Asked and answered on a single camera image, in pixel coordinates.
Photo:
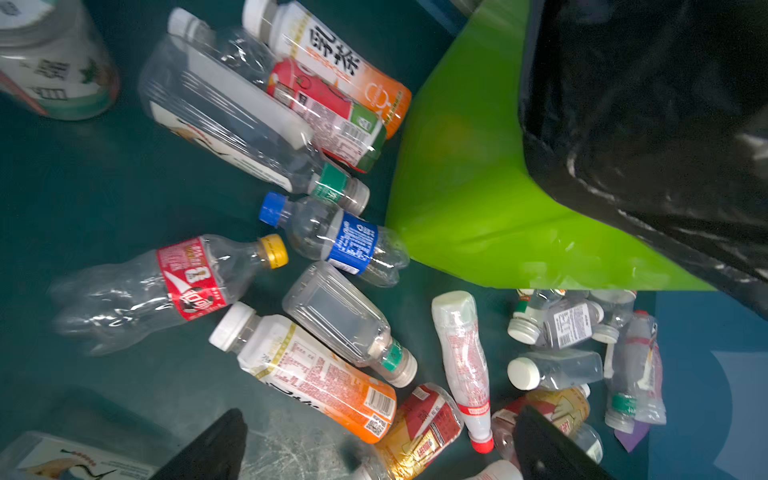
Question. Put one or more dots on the clear bottle green neck band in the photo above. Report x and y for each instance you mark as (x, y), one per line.
(329, 306)

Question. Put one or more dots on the orange label white cap bottle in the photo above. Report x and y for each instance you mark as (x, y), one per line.
(282, 355)

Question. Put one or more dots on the blue cap clear water bottle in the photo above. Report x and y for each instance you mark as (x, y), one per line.
(320, 230)

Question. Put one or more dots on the white bottle red cap upper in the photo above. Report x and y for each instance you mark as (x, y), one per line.
(456, 323)

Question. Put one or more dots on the yellow cap red label bottle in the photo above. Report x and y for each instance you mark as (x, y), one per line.
(112, 307)

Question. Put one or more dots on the crumpled clear bottle right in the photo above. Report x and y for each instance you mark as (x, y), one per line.
(635, 388)

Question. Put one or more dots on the purple text label bottle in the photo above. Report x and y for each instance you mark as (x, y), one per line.
(571, 322)

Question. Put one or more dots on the clear bottle green white label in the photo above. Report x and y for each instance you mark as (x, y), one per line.
(589, 441)

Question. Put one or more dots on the red green label bottle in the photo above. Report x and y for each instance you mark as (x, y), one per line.
(345, 130)

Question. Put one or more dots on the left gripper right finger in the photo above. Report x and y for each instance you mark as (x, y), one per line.
(544, 452)

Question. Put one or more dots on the round tin with printed lid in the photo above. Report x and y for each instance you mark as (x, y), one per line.
(54, 61)

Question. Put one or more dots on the clear square bottle white cap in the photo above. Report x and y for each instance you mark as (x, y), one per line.
(555, 370)

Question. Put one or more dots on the clear flat white label bottle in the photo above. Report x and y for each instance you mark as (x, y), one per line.
(211, 89)

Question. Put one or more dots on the white orange milk tea bottle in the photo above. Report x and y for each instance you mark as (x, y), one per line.
(290, 30)

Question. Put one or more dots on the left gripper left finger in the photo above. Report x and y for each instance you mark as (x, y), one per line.
(217, 453)

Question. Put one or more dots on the white bottle red cap lower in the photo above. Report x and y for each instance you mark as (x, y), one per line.
(498, 470)

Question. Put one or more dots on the green bin with black liner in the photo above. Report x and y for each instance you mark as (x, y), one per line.
(593, 145)

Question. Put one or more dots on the purple spatula pink handle right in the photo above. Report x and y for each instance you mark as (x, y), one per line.
(630, 440)

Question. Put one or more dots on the white bottle red cap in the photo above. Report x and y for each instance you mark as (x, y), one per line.
(456, 323)
(498, 470)

